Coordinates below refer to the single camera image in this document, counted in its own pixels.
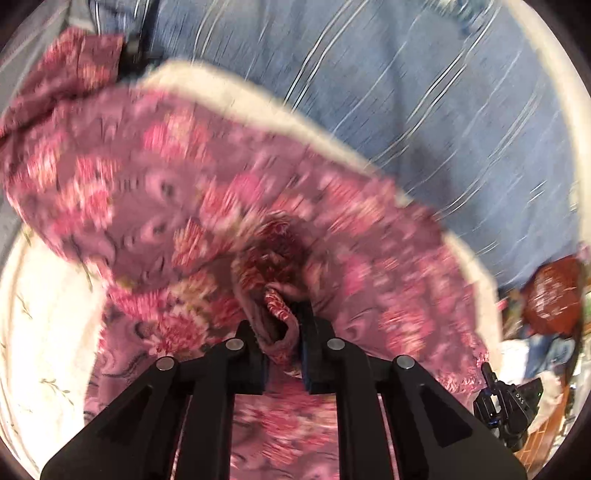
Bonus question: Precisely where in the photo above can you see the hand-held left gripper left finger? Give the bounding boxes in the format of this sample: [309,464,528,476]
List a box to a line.
[41,320,269,480]

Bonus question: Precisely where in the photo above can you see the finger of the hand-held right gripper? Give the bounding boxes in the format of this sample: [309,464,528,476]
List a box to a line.
[473,363,506,428]

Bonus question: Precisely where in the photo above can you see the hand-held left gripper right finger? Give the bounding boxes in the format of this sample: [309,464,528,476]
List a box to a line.
[300,302,527,480]

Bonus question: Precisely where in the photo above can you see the pink floral garment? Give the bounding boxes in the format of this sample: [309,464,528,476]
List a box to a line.
[0,28,491,480]

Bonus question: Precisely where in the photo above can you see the blue denim cloth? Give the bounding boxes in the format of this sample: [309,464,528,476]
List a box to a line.
[521,331,575,377]

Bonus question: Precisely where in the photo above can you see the red patterned cloth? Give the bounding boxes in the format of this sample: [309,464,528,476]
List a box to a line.
[524,256,583,335]

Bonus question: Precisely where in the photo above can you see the blue striped bedsheet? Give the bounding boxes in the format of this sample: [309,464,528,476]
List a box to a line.
[90,0,583,296]

